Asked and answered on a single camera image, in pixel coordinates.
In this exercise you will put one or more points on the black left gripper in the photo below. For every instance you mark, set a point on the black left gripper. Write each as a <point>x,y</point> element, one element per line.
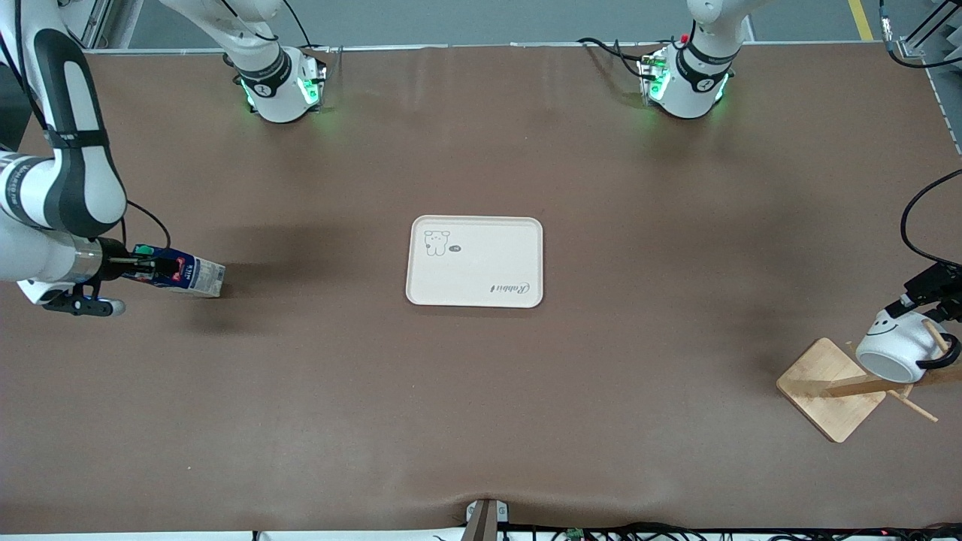
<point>930,285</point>

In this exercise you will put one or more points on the metal table edge bracket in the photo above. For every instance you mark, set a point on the metal table edge bracket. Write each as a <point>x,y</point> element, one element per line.
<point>485,520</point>

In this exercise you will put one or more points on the blue white milk carton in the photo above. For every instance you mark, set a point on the blue white milk carton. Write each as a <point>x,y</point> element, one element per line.
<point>197,279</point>

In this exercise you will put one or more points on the cream rabbit print tray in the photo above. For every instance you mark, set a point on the cream rabbit print tray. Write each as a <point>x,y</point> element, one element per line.
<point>481,270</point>

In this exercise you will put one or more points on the aluminium frame profile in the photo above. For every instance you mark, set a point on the aluminium frame profile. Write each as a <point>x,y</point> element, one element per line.
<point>936,30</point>
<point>101,22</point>

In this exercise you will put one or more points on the wooden mug stand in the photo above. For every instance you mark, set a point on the wooden mug stand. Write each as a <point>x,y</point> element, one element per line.
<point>830,391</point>

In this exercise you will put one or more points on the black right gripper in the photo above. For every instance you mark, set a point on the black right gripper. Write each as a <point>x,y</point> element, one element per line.
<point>113,267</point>

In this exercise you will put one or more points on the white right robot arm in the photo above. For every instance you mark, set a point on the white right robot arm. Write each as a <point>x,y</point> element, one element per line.
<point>75,188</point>

